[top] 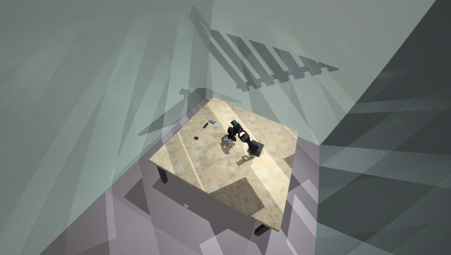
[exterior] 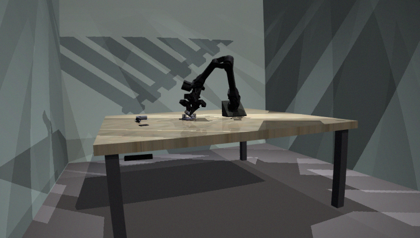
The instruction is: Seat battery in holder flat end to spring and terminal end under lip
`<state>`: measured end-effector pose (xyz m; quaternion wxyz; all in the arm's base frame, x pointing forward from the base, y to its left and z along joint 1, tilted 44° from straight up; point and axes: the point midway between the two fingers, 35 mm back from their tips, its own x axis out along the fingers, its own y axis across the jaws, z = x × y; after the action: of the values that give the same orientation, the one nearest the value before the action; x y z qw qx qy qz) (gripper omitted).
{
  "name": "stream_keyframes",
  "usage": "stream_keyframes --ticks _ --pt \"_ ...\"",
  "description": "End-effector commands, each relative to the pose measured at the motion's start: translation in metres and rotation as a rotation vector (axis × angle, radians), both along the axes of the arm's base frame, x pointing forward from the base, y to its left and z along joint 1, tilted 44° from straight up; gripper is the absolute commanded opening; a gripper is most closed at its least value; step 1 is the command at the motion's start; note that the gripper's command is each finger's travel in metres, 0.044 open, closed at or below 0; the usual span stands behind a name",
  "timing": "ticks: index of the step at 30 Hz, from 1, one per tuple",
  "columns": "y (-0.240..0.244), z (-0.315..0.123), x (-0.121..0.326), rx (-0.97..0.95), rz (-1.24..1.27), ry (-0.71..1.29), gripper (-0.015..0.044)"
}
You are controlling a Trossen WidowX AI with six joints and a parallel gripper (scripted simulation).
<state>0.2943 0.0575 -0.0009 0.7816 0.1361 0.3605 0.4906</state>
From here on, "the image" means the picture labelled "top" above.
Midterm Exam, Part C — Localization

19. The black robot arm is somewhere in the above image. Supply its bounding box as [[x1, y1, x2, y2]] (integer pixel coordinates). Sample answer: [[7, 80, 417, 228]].
[[227, 120, 259, 153]]

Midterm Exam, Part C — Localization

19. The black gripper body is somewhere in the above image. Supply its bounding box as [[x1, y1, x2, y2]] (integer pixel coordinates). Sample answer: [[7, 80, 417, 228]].
[[231, 131, 237, 141]]

